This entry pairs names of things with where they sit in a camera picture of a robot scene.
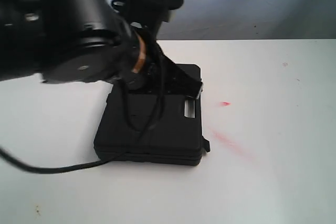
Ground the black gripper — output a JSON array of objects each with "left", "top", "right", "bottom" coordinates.
[{"left": 115, "top": 22, "right": 203, "bottom": 100}]

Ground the black plastic tool case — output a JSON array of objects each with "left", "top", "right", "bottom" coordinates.
[{"left": 93, "top": 63, "right": 211, "bottom": 167}]

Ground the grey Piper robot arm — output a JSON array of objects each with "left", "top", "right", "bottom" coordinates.
[{"left": 1, "top": 0, "right": 203, "bottom": 99}]

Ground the grey backdrop cloth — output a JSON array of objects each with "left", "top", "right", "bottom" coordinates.
[{"left": 91, "top": 0, "right": 336, "bottom": 41}]

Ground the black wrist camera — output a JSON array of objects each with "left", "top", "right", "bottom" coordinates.
[{"left": 111, "top": 0, "right": 184, "bottom": 33}]

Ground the black braided cable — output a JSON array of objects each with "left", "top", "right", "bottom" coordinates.
[{"left": 0, "top": 29, "right": 169, "bottom": 175}]

